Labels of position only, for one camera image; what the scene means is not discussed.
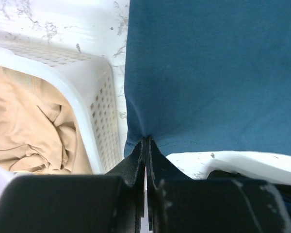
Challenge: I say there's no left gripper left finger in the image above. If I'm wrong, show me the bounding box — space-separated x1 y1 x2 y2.
0 139 146 233

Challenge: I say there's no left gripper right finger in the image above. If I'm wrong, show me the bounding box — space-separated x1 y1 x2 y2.
145 137 291 233

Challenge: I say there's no blue t shirt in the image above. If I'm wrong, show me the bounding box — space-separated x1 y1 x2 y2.
124 0 291 156

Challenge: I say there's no beige t shirt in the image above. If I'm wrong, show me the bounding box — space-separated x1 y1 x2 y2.
0 67 92 175

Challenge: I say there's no folded navy t shirt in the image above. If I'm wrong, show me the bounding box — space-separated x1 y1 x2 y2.
208 170 291 219

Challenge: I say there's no white plastic basket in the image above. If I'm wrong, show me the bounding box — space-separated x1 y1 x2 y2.
0 39 122 174

